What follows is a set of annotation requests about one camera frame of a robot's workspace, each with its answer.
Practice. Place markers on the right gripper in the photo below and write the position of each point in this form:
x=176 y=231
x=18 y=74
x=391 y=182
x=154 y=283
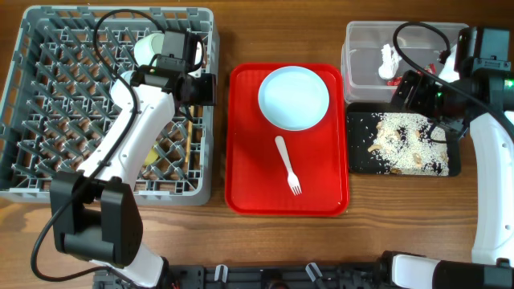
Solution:
x=418 y=103

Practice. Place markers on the red plastic tray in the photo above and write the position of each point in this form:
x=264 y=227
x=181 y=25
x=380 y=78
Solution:
x=256 y=178

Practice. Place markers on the black waste tray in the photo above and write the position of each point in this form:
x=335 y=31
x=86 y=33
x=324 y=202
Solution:
x=359 y=160

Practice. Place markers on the white tissue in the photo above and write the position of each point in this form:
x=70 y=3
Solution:
x=390 y=62

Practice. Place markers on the red snack wrapper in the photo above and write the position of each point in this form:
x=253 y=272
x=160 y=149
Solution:
x=397 y=80

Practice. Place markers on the wooden chopstick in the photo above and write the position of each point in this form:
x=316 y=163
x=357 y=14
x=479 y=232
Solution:
x=190 y=127

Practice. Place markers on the clear plastic bin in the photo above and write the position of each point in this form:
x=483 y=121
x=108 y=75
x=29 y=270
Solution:
x=361 y=56

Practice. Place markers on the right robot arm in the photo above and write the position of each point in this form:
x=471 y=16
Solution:
x=480 y=102

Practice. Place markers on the white plastic fork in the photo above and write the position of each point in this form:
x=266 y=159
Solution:
x=292 y=179

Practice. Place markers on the grey dishwasher rack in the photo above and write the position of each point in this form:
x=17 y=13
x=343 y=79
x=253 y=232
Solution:
x=56 y=107

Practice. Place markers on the mint green bowl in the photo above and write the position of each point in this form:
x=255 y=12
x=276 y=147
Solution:
x=152 y=44

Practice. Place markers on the yellow plastic cup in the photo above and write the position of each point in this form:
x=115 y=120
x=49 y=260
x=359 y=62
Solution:
x=151 y=157

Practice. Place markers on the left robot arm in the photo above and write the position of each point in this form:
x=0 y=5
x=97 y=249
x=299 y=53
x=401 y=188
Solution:
x=94 y=212

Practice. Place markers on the light blue plate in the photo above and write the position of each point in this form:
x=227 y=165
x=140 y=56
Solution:
x=293 y=98

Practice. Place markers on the rice and nut scraps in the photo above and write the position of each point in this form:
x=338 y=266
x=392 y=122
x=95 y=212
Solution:
x=409 y=148

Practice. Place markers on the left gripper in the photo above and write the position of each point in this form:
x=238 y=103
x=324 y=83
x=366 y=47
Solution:
x=209 y=95

